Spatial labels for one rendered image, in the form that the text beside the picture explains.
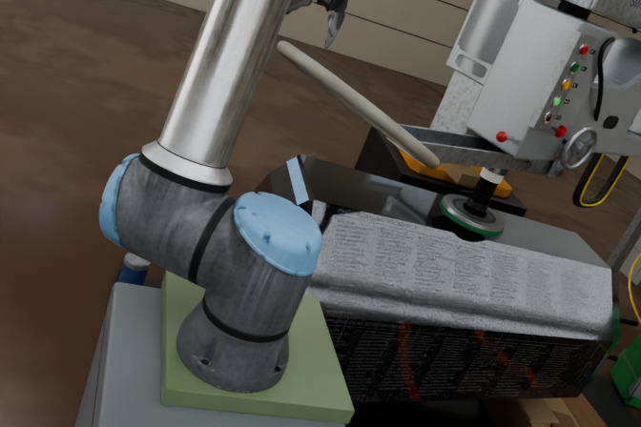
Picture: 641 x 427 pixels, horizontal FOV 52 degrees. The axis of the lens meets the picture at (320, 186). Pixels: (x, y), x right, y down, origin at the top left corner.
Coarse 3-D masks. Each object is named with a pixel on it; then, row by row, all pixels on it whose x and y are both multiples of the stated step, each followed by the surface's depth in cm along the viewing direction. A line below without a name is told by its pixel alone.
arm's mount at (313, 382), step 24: (168, 288) 121; (192, 288) 124; (168, 312) 115; (312, 312) 131; (168, 336) 109; (288, 336) 121; (312, 336) 123; (168, 360) 104; (288, 360) 115; (312, 360) 117; (336, 360) 120; (168, 384) 100; (192, 384) 102; (288, 384) 109; (312, 384) 112; (336, 384) 114; (216, 408) 103; (240, 408) 104; (264, 408) 105; (288, 408) 106; (312, 408) 107; (336, 408) 108
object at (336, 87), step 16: (288, 48) 148; (304, 64) 142; (320, 80) 140; (336, 80) 139; (336, 96) 183; (352, 96) 138; (368, 112) 138; (384, 128) 139; (400, 128) 140; (400, 144) 178; (416, 144) 143; (432, 160) 150
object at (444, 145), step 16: (416, 128) 186; (432, 144) 176; (448, 144) 198; (464, 144) 202; (480, 144) 207; (448, 160) 183; (464, 160) 187; (480, 160) 192; (496, 160) 196; (512, 160) 201; (528, 160) 206; (544, 160) 211
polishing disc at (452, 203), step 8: (448, 200) 215; (456, 200) 218; (464, 200) 220; (448, 208) 210; (456, 208) 211; (488, 208) 222; (456, 216) 207; (464, 216) 207; (472, 216) 209; (488, 216) 215; (496, 216) 217; (472, 224) 206; (480, 224) 206; (488, 224) 208; (496, 224) 211; (504, 224) 213
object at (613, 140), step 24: (624, 48) 221; (600, 72) 191; (624, 72) 212; (600, 96) 198; (624, 96) 210; (576, 120) 202; (600, 120) 210; (624, 120) 218; (600, 144) 218; (624, 144) 227; (552, 168) 213
